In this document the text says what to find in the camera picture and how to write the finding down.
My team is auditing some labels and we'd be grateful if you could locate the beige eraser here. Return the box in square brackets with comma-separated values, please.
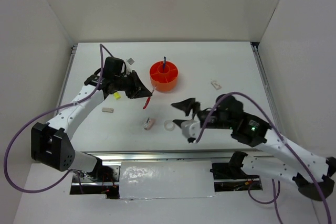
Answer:
[102, 108, 114, 113]

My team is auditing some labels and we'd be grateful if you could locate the blue pen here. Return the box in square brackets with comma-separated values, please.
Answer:
[162, 56, 166, 73]

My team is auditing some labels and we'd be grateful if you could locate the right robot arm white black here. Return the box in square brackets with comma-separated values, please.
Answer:
[171, 94, 335, 201]

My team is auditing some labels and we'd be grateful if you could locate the purple cable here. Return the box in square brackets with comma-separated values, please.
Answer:
[195, 91, 333, 224]
[3, 43, 116, 193]

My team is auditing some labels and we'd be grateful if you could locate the white eraser with print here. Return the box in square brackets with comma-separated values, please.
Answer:
[211, 80, 222, 90]

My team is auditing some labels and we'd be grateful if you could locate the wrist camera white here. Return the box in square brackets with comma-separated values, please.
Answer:
[173, 119, 201, 143]
[124, 58, 134, 74]

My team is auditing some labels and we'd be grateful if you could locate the yellow highlighter marker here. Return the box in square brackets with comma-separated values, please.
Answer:
[113, 92, 121, 100]

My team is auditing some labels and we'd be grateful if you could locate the red pen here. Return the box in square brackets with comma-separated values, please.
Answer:
[143, 86, 156, 110]

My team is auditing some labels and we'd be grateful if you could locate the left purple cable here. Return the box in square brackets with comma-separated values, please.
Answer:
[3, 43, 116, 193]

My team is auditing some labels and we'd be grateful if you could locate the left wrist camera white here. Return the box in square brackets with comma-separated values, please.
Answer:
[124, 58, 134, 74]

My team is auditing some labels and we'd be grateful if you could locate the aluminium table frame rail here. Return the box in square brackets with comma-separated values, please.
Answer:
[61, 42, 270, 159]

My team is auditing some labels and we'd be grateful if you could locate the orange round compartment organizer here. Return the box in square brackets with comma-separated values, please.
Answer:
[149, 61, 179, 92]

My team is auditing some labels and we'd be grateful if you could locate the clear tape roll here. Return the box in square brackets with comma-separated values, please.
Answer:
[164, 120, 175, 132]

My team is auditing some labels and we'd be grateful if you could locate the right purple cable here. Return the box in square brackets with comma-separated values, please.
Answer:
[195, 91, 333, 224]

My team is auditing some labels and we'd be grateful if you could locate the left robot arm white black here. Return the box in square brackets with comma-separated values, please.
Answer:
[31, 56, 152, 182]

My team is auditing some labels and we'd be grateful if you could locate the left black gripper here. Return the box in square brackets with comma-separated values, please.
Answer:
[113, 70, 152, 99]

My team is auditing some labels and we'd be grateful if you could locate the pink correction tape dispenser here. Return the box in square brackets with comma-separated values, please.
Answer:
[143, 117, 156, 130]

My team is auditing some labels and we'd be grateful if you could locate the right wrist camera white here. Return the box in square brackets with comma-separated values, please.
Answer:
[173, 119, 201, 143]

